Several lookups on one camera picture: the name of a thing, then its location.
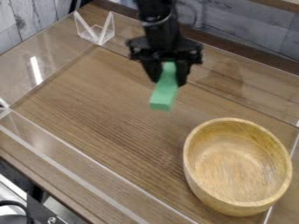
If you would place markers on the clear acrylic enclosure wall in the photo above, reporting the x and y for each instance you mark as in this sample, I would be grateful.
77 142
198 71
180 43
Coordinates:
80 133

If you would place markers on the round wooden bowl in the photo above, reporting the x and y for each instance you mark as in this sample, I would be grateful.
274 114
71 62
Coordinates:
236 166

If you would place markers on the green rectangular block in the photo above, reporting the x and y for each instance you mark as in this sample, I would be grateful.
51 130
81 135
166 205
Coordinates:
166 89

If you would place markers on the black metal clamp bracket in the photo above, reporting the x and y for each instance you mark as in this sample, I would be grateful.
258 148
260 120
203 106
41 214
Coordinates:
40 213

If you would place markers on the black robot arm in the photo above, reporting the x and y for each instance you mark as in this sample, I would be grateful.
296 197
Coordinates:
154 10

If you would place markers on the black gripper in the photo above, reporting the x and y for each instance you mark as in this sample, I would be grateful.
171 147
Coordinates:
163 44

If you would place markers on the clear acrylic corner bracket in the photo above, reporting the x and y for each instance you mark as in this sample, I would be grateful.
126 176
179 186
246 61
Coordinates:
96 34

